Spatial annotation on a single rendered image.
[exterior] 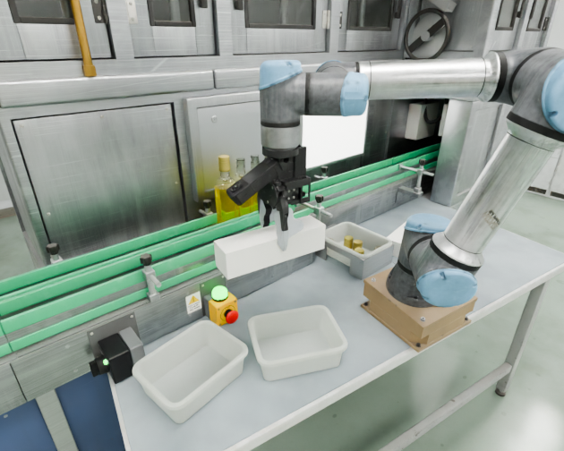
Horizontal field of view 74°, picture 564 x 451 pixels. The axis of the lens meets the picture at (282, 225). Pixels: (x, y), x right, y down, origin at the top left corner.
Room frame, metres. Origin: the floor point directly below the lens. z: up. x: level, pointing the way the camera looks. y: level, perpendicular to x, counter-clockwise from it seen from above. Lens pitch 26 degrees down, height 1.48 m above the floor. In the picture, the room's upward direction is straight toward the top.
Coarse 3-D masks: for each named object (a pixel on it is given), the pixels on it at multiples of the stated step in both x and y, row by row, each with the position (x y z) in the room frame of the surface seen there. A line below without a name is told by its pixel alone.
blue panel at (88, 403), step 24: (72, 384) 0.64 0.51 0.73; (96, 384) 0.68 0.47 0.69; (24, 408) 0.58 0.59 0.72; (72, 408) 0.63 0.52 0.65; (96, 408) 0.66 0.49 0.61; (0, 432) 0.54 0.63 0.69; (24, 432) 0.57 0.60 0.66; (48, 432) 0.59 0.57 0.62; (72, 432) 0.62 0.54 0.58; (96, 432) 0.65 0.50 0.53; (120, 432) 0.69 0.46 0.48
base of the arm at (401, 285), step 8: (400, 264) 0.85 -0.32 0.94; (392, 272) 0.89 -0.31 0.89; (400, 272) 0.84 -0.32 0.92; (408, 272) 0.82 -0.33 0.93; (392, 280) 0.85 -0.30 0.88; (400, 280) 0.83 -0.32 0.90; (408, 280) 0.82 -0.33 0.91; (392, 288) 0.84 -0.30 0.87; (400, 288) 0.82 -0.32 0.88; (408, 288) 0.81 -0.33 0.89; (416, 288) 0.81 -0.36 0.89; (392, 296) 0.84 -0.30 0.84; (400, 296) 0.82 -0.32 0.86; (408, 296) 0.81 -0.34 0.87; (416, 296) 0.81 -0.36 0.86; (408, 304) 0.80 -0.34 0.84; (416, 304) 0.79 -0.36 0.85; (424, 304) 0.79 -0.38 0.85
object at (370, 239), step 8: (344, 224) 1.30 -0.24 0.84; (352, 224) 1.29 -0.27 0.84; (328, 232) 1.24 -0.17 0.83; (336, 232) 1.27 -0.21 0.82; (344, 232) 1.30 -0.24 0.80; (352, 232) 1.29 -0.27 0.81; (360, 232) 1.26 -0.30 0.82; (368, 232) 1.23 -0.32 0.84; (328, 240) 1.17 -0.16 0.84; (336, 240) 1.27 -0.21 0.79; (368, 240) 1.23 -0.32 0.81; (376, 240) 1.20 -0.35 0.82; (384, 240) 1.18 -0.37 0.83; (344, 248) 1.11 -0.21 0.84; (368, 248) 1.22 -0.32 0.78; (384, 248) 1.12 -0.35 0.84; (360, 256) 1.06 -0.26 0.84; (368, 256) 1.06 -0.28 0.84
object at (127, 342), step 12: (108, 336) 0.69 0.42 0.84; (120, 336) 0.69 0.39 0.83; (132, 336) 0.69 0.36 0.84; (108, 348) 0.65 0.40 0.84; (120, 348) 0.65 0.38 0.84; (132, 348) 0.65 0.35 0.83; (108, 360) 0.62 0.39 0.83; (120, 360) 0.63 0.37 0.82; (132, 360) 0.65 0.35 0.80; (108, 372) 0.65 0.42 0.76; (120, 372) 0.63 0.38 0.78
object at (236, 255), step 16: (304, 224) 0.75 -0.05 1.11; (320, 224) 0.75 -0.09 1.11; (224, 240) 0.67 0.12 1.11; (240, 240) 0.67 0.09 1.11; (256, 240) 0.67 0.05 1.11; (272, 240) 0.67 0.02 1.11; (288, 240) 0.69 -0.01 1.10; (304, 240) 0.72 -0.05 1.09; (320, 240) 0.74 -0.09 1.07; (224, 256) 0.63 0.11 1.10; (240, 256) 0.64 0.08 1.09; (256, 256) 0.65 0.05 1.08; (272, 256) 0.67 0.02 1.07; (288, 256) 0.69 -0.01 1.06; (224, 272) 0.63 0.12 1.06; (240, 272) 0.63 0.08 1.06
